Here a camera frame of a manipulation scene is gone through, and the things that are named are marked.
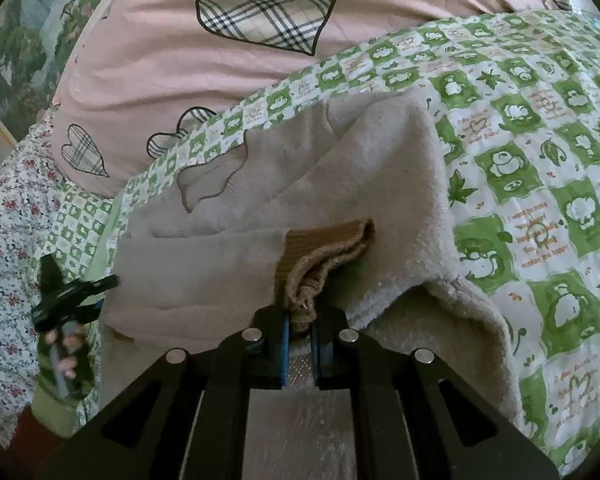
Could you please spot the pink duvet with plaid hearts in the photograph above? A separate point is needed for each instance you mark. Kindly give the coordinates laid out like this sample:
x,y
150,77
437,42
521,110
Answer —
x,y
180,85

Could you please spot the beige knit sweater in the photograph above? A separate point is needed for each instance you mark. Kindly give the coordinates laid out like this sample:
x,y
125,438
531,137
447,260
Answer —
x,y
380,185

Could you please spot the landscape wall painting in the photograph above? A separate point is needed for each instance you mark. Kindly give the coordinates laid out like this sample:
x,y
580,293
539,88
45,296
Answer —
x,y
25,45

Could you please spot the floral bedsheet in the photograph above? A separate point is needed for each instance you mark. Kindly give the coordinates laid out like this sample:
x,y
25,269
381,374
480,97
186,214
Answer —
x,y
10,240

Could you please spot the person's left hand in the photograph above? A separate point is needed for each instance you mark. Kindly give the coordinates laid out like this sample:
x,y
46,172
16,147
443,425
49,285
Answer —
x,y
69,342

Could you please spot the green checkered pillow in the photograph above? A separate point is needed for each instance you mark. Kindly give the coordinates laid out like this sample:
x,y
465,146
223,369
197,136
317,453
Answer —
x,y
80,220

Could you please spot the green checkered printed blanket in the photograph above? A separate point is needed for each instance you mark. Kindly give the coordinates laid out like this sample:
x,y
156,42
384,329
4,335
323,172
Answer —
x,y
530,125

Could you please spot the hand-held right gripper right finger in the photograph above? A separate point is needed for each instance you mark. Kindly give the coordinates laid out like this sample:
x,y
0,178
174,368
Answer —
x,y
316,357

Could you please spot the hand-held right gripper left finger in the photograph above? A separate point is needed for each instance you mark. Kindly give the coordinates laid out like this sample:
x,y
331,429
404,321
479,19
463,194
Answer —
x,y
283,355

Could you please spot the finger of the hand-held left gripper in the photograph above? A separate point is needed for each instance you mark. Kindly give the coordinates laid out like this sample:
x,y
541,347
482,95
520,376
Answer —
x,y
87,286
65,316

